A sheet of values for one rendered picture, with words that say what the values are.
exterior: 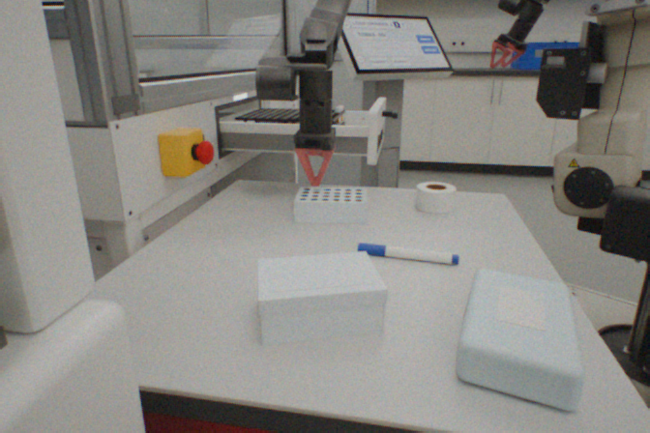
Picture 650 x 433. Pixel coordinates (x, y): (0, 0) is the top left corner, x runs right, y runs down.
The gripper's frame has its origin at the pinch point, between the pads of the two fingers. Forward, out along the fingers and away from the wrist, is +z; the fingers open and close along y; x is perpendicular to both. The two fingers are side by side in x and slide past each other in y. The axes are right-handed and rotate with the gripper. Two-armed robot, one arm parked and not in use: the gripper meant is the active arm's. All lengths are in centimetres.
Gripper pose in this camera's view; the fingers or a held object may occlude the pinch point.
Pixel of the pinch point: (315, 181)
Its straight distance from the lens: 77.9
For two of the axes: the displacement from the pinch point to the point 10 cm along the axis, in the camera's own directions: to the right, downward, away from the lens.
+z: -0.1, 9.5, 3.0
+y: -0.7, 3.0, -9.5
